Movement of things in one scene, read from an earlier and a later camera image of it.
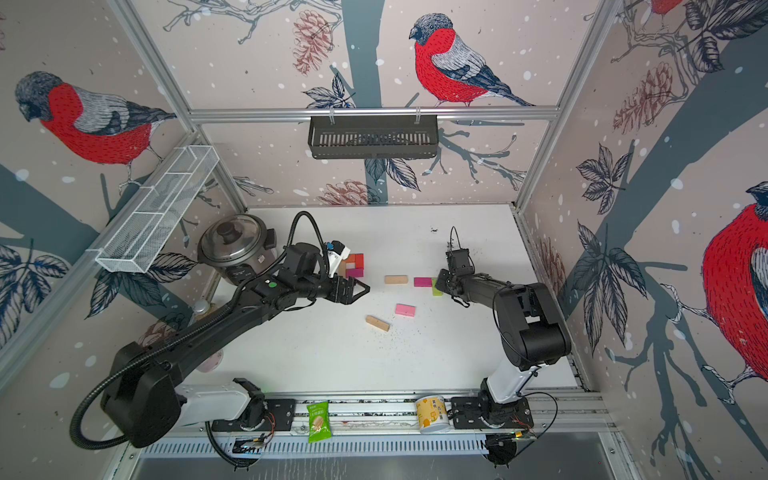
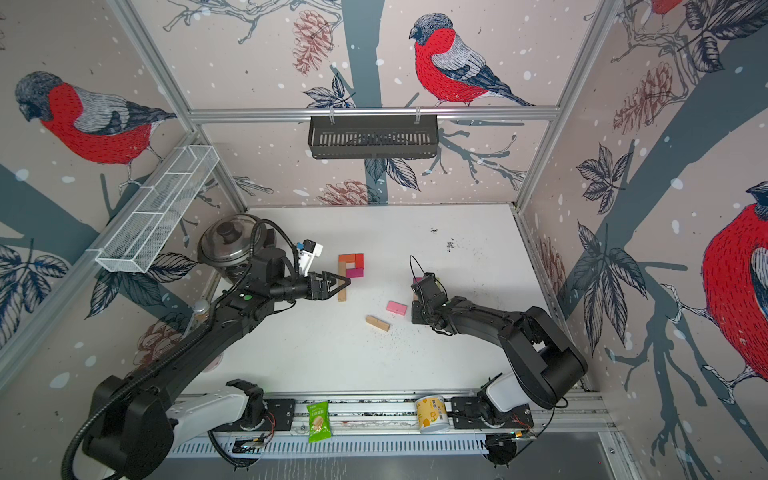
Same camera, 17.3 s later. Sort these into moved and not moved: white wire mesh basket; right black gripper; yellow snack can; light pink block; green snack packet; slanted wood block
Moved: light pink block; right black gripper
Not moved: yellow snack can; green snack packet; slanted wood block; white wire mesh basket
